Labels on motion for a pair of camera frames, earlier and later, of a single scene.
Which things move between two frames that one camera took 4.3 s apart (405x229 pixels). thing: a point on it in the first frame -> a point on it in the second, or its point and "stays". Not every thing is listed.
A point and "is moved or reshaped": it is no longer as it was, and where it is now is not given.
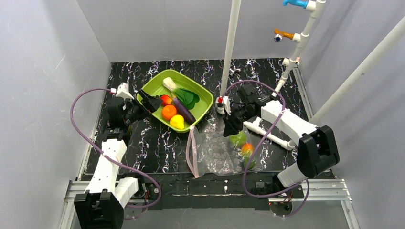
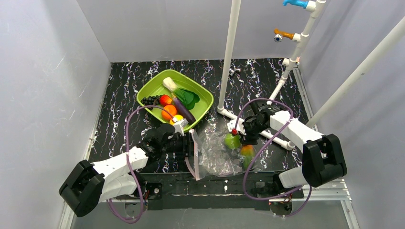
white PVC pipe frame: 223,104 stays
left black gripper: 140,103 -> 192,149
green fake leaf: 188,98 stays
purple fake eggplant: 186,114 stays
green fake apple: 238,140 is moved or reshaped
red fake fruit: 165,100 stays
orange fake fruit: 168,111 stays
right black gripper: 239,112 -> 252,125
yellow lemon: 177,121 stays
